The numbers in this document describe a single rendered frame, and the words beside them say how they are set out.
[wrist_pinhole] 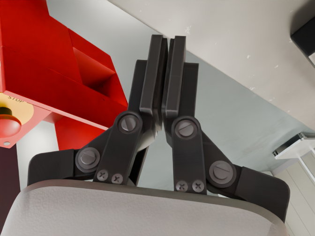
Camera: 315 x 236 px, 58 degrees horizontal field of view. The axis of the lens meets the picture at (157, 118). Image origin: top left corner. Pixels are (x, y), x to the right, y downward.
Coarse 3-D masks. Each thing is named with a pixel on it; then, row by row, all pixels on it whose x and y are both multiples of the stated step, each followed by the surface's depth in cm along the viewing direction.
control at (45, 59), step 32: (0, 0) 32; (0, 32) 29; (32, 32) 34; (64, 32) 40; (0, 64) 27; (32, 64) 30; (64, 64) 35; (96, 64) 44; (32, 96) 27; (64, 96) 31; (96, 96) 37; (32, 128) 40; (64, 128) 51; (96, 128) 46
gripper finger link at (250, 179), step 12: (240, 168) 12; (240, 180) 11; (252, 180) 11; (264, 180) 11; (276, 180) 11; (216, 192) 12; (228, 192) 11; (240, 192) 11; (252, 192) 11; (264, 192) 11; (276, 192) 11; (288, 192) 11; (264, 204) 11; (276, 204) 11; (288, 204) 11
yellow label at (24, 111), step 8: (0, 96) 33; (8, 96) 33; (0, 104) 34; (8, 104) 34; (16, 104) 35; (24, 104) 35; (16, 112) 36; (24, 112) 36; (32, 112) 37; (24, 120) 38
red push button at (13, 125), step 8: (0, 112) 34; (8, 112) 34; (0, 120) 32; (8, 120) 33; (16, 120) 34; (0, 128) 33; (8, 128) 34; (16, 128) 34; (0, 136) 34; (8, 136) 35
